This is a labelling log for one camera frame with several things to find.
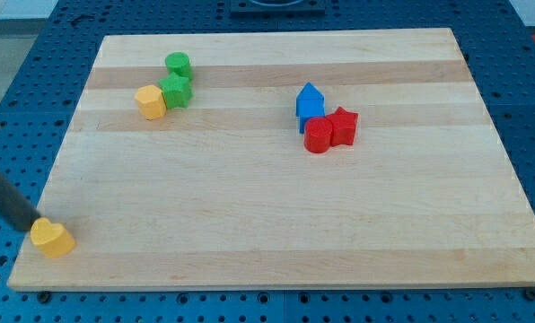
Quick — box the red star block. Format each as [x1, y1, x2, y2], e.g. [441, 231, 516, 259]
[325, 107, 359, 146]

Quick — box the green star block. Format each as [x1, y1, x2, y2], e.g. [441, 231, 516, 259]
[159, 73, 192, 109]

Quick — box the yellow hexagon block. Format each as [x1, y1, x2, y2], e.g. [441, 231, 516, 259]
[134, 85, 167, 120]

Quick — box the red cylinder block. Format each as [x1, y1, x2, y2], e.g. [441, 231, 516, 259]
[303, 117, 333, 153]

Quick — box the blue house-shaped block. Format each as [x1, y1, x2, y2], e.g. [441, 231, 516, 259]
[295, 83, 325, 134]

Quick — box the wooden board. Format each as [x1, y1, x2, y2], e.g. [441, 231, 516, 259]
[8, 28, 535, 292]

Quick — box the green cylinder block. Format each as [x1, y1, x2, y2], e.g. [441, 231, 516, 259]
[164, 52, 193, 80]

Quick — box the yellow heart block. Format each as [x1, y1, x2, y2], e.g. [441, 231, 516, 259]
[30, 217, 76, 258]

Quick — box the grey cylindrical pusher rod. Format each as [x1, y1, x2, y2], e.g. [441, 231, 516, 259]
[0, 171, 40, 231]

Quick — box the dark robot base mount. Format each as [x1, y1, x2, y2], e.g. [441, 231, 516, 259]
[228, 0, 327, 16]

